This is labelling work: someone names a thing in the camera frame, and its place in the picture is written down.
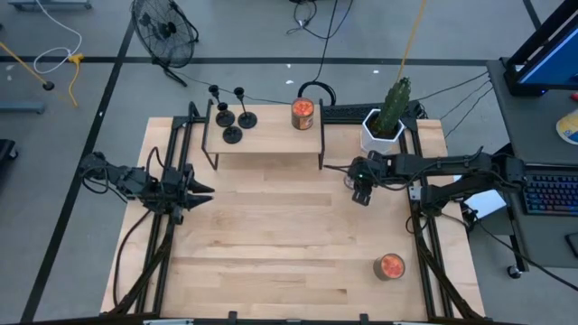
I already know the grey side desk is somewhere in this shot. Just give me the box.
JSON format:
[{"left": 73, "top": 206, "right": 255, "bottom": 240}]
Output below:
[{"left": 485, "top": 58, "right": 578, "bottom": 272}]

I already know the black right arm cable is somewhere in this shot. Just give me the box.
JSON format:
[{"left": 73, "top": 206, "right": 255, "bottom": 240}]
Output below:
[{"left": 467, "top": 211, "right": 578, "bottom": 293}]

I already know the white plant pot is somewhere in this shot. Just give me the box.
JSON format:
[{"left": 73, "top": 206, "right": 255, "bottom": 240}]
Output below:
[{"left": 359, "top": 107, "right": 406, "bottom": 157}]

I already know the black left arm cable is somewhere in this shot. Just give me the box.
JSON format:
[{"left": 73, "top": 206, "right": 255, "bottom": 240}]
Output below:
[{"left": 111, "top": 208, "right": 154, "bottom": 311}]

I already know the black aluminium rig frame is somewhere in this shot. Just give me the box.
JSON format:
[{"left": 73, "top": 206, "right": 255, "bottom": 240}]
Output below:
[{"left": 99, "top": 99, "right": 487, "bottom": 325}]

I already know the backlit colourful keyboard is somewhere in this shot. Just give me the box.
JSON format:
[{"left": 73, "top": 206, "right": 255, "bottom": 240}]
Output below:
[{"left": 522, "top": 172, "right": 578, "bottom": 217}]

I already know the grey floor bar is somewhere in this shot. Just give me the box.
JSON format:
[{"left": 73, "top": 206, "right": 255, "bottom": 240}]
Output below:
[
  {"left": 0, "top": 101, "right": 46, "bottom": 115},
  {"left": 7, "top": 0, "right": 93, "bottom": 11}
]

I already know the black floor fan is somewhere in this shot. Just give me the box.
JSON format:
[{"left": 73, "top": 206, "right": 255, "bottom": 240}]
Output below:
[{"left": 130, "top": 0, "right": 200, "bottom": 88}]

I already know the white yellow blue disc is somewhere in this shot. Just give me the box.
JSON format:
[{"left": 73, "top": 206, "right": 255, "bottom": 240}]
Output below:
[{"left": 555, "top": 107, "right": 578, "bottom": 146}]

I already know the black desk cable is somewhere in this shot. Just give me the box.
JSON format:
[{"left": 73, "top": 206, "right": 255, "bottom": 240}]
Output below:
[{"left": 417, "top": 70, "right": 491, "bottom": 103}]

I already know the yellow pole with black foot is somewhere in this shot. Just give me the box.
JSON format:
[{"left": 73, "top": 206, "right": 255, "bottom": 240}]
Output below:
[{"left": 0, "top": 41, "right": 56, "bottom": 92}]

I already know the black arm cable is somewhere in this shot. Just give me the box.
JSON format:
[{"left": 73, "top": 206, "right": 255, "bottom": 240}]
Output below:
[
  {"left": 111, "top": 208, "right": 154, "bottom": 311},
  {"left": 467, "top": 211, "right": 578, "bottom": 293}
]

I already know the wooden shelf with black legs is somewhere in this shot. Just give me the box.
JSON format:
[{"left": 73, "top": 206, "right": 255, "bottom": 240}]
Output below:
[{"left": 200, "top": 97, "right": 326, "bottom": 172}]

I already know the white paper sheet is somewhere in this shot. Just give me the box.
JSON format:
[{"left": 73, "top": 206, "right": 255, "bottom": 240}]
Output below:
[{"left": 461, "top": 188, "right": 508, "bottom": 221}]

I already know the black hanging cable with coil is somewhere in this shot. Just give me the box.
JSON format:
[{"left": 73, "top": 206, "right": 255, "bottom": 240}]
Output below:
[{"left": 296, "top": 0, "right": 340, "bottom": 107}]

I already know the white floor cable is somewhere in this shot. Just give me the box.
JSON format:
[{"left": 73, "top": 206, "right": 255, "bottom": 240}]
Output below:
[{"left": 32, "top": 0, "right": 83, "bottom": 76}]

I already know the black keyboard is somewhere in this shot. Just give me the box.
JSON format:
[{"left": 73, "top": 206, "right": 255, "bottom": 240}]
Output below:
[{"left": 322, "top": 102, "right": 424, "bottom": 125}]

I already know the large black monitor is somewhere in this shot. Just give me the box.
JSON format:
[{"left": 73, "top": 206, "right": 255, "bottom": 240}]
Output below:
[{"left": 501, "top": 0, "right": 578, "bottom": 98}]

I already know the black tangled floor cable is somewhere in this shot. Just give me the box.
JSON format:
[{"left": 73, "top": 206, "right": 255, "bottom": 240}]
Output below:
[{"left": 286, "top": 0, "right": 356, "bottom": 41}]

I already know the orange candle glass jar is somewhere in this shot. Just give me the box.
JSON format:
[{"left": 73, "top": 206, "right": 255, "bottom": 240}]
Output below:
[
  {"left": 290, "top": 97, "right": 316, "bottom": 132},
  {"left": 372, "top": 253, "right": 406, "bottom": 282}
]

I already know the yellow hanging strap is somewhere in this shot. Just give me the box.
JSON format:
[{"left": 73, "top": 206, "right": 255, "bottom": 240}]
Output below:
[{"left": 396, "top": 0, "right": 428, "bottom": 83}]

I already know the green cactus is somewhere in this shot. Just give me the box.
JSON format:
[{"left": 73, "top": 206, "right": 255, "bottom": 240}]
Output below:
[{"left": 374, "top": 76, "right": 413, "bottom": 136}]

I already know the yellow cable with plug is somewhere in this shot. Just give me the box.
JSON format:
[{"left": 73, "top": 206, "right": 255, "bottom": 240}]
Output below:
[{"left": 66, "top": 52, "right": 86, "bottom": 107}]

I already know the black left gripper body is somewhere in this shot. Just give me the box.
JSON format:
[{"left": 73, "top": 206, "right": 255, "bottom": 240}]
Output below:
[{"left": 151, "top": 162, "right": 193, "bottom": 213}]

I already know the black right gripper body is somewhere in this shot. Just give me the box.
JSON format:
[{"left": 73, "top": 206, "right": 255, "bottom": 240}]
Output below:
[{"left": 348, "top": 151, "right": 386, "bottom": 187}]

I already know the black candlestick holder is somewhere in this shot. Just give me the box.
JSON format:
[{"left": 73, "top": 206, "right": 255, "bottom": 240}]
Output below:
[
  {"left": 208, "top": 83, "right": 237, "bottom": 129},
  {"left": 233, "top": 86, "right": 258, "bottom": 131},
  {"left": 216, "top": 101, "right": 244, "bottom": 145}
]

